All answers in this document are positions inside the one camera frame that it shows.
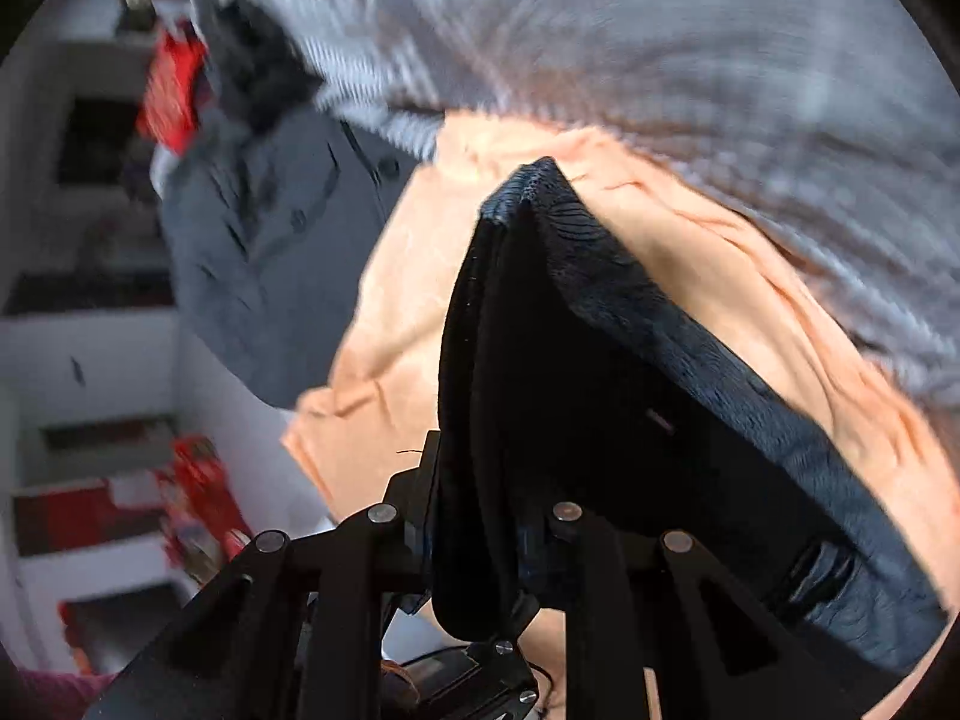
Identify grey button jacket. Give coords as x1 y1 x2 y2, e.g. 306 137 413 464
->
150 109 440 412

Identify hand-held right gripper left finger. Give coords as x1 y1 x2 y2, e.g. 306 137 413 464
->
82 431 445 720

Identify peach blanket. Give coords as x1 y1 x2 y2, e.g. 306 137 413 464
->
281 109 960 720

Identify black pants with floral trim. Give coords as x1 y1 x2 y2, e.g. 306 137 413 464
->
430 155 950 680

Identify white shelf unit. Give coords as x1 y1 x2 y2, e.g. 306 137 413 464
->
0 0 331 680

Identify red boxes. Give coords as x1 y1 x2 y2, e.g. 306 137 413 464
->
154 433 254 590

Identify pink cloth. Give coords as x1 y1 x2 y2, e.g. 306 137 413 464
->
11 669 117 720

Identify grey striped duvet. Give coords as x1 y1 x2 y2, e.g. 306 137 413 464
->
161 0 960 413

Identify small red patterned cushion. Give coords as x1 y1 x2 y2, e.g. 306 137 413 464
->
135 36 209 157

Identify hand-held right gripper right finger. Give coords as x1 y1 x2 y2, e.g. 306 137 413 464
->
525 499 827 720

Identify dark crumpled garment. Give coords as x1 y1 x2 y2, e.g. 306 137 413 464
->
206 0 325 134

